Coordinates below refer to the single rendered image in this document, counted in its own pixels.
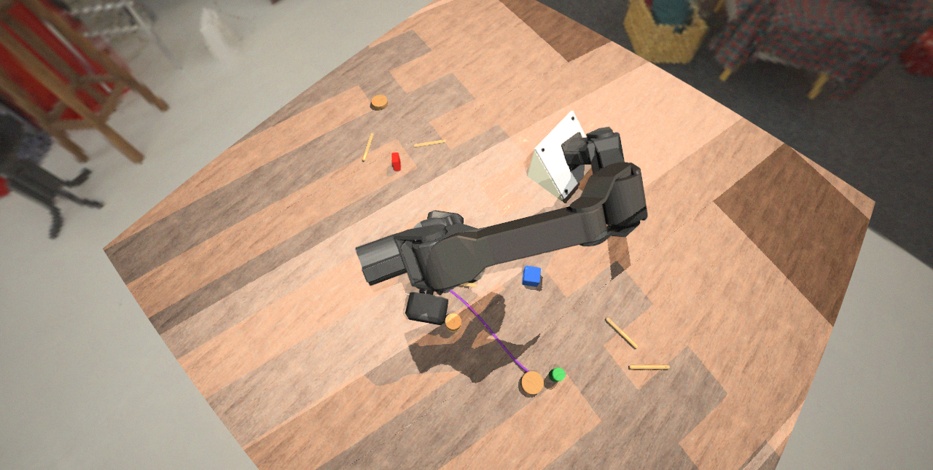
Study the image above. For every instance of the wooden cylinder with small hole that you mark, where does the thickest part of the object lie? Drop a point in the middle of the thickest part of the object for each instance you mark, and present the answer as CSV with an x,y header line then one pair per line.
x,y
453,322

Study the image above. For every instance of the tan round disc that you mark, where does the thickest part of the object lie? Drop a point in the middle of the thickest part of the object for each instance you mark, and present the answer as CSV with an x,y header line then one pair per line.
x,y
532,382

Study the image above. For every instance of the dark green cylinder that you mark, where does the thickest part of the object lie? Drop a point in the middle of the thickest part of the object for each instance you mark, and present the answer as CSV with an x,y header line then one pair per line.
x,y
557,374

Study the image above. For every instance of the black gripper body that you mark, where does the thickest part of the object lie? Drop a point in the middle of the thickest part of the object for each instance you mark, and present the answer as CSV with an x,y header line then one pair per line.
x,y
425,307

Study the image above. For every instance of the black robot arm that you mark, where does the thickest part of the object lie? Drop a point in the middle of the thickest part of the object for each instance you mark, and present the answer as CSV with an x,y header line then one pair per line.
x,y
441,253

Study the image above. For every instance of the orange round disc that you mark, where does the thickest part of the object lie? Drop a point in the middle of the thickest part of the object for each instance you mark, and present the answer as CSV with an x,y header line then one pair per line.
x,y
379,102

